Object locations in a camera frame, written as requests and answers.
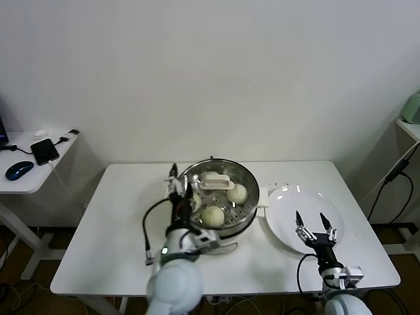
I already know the mint green appliance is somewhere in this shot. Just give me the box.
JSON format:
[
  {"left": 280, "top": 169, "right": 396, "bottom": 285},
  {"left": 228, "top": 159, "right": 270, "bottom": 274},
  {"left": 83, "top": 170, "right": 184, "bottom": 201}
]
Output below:
[{"left": 402, "top": 89, "right": 420, "bottom": 124}]

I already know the white electric cooker pot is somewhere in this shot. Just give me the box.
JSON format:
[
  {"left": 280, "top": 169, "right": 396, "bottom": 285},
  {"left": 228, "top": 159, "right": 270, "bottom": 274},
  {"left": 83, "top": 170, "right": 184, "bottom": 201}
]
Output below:
[{"left": 193, "top": 206, "right": 266, "bottom": 256}]

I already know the black smartphone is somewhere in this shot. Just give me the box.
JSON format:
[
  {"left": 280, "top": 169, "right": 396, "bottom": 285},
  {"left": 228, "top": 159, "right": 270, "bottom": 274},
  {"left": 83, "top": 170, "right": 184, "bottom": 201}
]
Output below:
[{"left": 31, "top": 138, "right": 60, "bottom": 166}]

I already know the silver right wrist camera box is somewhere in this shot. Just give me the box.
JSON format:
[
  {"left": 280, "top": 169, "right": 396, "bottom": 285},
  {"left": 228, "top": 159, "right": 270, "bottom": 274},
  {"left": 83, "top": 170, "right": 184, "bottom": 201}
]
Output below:
[{"left": 339, "top": 264, "right": 364, "bottom": 289}]

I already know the dark laptop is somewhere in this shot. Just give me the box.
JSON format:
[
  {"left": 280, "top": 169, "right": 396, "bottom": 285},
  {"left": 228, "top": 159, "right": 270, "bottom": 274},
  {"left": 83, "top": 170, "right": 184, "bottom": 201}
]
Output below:
[{"left": 0, "top": 94, "right": 9, "bottom": 148}]

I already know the black power adapter with cable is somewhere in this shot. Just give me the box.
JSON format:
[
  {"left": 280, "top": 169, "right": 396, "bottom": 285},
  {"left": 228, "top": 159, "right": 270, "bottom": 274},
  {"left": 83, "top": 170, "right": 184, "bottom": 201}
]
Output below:
[{"left": 367, "top": 159, "right": 415, "bottom": 221}]

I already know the white side table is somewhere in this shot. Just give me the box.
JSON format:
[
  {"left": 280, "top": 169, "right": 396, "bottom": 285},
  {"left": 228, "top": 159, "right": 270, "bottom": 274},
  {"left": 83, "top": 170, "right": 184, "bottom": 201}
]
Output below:
[{"left": 0, "top": 130, "right": 83, "bottom": 280}]

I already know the black desk cable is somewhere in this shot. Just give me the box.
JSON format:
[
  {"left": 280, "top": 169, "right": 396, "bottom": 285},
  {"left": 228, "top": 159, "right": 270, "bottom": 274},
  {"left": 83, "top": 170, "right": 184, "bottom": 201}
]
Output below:
[{"left": 0, "top": 142, "right": 35, "bottom": 154}]

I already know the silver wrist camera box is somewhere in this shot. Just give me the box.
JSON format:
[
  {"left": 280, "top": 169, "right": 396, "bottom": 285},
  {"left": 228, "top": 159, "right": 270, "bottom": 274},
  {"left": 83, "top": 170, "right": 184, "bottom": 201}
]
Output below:
[
  {"left": 190, "top": 229, "right": 221, "bottom": 253},
  {"left": 339, "top": 264, "right": 364, "bottom": 289}
]

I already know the white desk with appliance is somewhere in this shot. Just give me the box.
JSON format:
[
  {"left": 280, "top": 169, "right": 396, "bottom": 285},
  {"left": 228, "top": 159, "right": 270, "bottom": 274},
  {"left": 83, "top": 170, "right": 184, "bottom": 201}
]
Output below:
[{"left": 395, "top": 117, "right": 420, "bottom": 145}]

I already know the white charging cable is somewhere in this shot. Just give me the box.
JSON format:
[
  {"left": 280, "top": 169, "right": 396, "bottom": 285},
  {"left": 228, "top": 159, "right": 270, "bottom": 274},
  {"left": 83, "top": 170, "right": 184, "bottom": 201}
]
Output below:
[{"left": 48, "top": 159, "right": 71, "bottom": 198}]

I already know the black usb adapter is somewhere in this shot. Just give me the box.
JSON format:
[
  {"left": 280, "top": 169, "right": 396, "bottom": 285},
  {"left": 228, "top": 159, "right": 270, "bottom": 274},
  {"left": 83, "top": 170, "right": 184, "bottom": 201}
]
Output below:
[{"left": 59, "top": 128, "right": 81, "bottom": 142}]

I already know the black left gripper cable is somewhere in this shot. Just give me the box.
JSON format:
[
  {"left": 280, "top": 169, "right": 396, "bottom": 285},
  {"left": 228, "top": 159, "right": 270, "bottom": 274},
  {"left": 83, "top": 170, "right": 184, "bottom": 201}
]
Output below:
[{"left": 142, "top": 196, "right": 175, "bottom": 265}]

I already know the glass lid with cream handle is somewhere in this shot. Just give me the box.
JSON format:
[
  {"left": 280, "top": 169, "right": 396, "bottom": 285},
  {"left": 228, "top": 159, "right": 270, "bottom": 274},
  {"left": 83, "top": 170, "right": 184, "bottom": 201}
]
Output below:
[{"left": 179, "top": 160, "right": 260, "bottom": 228}]

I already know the white round plate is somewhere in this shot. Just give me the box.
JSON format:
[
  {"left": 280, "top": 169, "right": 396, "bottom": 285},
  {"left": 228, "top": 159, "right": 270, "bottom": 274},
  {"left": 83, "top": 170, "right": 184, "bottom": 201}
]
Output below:
[{"left": 264, "top": 185, "right": 345, "bottom": 255}]

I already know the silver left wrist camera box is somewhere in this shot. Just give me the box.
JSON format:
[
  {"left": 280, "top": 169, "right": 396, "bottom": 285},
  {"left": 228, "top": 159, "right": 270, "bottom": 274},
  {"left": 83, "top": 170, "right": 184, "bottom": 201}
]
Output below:
[{"left": 190, "top": 229, "right": 221, "bottom": 253}]

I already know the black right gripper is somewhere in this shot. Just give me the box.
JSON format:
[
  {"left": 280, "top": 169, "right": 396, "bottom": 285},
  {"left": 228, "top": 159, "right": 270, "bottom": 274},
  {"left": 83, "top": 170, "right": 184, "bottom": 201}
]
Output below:
[{"left": 294, "top": 210, "right": 342, "bottom": 267}]

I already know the stainless perforated steamer basket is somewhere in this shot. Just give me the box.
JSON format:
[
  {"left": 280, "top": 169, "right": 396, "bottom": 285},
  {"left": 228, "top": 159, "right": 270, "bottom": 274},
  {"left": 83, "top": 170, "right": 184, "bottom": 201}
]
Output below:
[{"left": 165, "top": 159, "right": 270, "bottom": 232}]

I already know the white hanging cable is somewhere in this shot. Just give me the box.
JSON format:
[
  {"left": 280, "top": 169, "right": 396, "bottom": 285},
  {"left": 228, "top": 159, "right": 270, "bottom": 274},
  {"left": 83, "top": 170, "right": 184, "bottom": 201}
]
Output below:
[{"left": 362, "top": 140, "right": 420, "bottom": 201}]

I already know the blue computer mouse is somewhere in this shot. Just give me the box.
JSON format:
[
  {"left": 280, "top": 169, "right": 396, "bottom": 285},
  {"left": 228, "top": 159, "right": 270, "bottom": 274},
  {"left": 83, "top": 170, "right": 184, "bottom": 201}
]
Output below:
[{"left": 5, "top": 160, "right": 35, "bottom": 180}]

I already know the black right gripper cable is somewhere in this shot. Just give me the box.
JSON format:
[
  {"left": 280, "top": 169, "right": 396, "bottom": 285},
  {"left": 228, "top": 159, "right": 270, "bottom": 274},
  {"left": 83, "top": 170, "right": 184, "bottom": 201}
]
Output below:
[{"left": 297, "top": 253, "right": 324, "bottom": 296}]

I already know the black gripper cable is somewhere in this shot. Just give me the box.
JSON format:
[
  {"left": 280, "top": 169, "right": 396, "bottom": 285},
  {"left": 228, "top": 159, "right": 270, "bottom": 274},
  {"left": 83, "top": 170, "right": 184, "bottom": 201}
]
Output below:
[
  {"left": 142, "top": 196, "right": 175, "bottom": 265},
  {"left": 297, "top": 253, "right": 324, "bottom": 296}
]

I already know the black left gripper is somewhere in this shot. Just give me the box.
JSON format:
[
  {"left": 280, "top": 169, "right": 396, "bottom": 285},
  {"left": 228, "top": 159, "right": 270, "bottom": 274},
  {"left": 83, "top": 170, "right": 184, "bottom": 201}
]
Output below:
[{"left": 165, "top": 163, "right": 197, "bottom": 231}]

